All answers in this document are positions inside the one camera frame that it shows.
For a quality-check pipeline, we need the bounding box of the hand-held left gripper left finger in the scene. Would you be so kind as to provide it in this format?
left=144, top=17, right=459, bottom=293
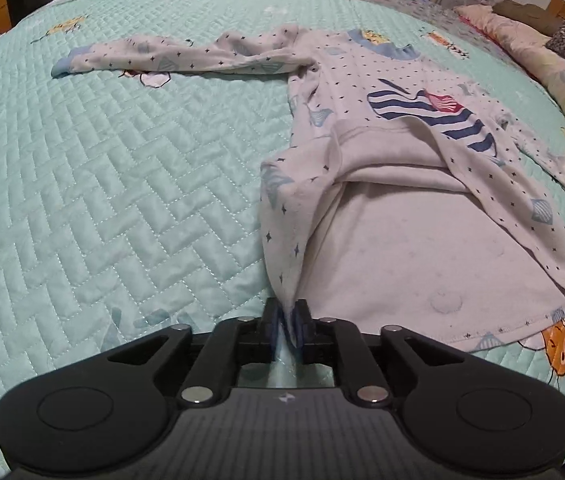
left=107, top=297, right=283, bottom=407

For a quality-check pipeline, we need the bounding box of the olive green garment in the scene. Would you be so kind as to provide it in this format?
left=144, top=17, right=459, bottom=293
left=492, top=0, right=565, bottom=36

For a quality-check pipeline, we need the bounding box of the white printed pajama top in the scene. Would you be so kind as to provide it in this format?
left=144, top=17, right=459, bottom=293
left=51, top=22, right=565, bottom=401

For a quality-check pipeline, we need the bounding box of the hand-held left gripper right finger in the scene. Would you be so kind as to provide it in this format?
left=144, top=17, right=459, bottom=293
left=292, top=299, right=468, bottom=406

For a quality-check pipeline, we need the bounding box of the pink floral pillow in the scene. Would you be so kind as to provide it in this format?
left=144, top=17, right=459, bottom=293
left=455, top=4, right=565, bottom=141

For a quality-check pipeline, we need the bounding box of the green quilted bedspread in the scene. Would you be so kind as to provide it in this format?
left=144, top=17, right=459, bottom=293
left=0, top=0, right=565, bottom=471

